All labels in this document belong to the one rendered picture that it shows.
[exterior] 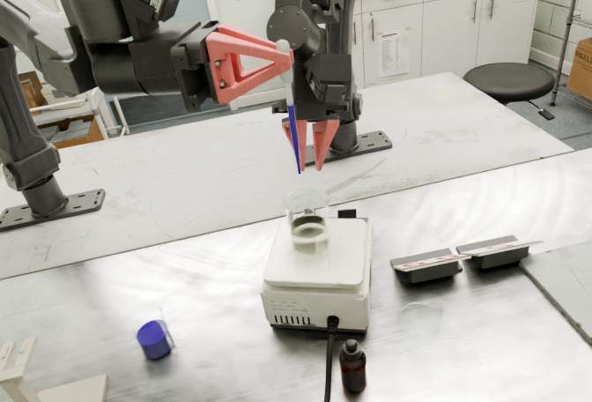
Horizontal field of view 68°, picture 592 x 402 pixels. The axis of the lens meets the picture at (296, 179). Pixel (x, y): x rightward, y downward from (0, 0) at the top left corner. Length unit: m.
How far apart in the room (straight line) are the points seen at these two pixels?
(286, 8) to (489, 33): 2.90
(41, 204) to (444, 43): 2.78
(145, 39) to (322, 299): 0.34
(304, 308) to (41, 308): 0.41
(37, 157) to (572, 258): 0.86
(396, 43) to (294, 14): 2.55
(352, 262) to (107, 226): 0.50
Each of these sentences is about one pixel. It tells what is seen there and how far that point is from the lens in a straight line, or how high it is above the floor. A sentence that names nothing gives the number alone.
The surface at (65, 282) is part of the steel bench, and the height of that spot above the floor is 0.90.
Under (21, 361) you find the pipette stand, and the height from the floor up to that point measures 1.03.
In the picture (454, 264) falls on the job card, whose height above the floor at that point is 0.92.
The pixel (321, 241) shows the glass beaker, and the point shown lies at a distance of 0.54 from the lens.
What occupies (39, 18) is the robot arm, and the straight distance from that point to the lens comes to 0.61.
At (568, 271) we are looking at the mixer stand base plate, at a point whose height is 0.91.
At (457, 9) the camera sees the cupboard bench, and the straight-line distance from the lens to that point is 3.25.
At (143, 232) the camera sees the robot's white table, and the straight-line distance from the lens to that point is 0.83.
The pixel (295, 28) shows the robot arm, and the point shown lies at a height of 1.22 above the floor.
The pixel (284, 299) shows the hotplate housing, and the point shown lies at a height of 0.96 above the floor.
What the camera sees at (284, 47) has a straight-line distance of 0.44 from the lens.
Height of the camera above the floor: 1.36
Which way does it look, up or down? 33 degrees down
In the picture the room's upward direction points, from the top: 9 degrees counter-clockwise
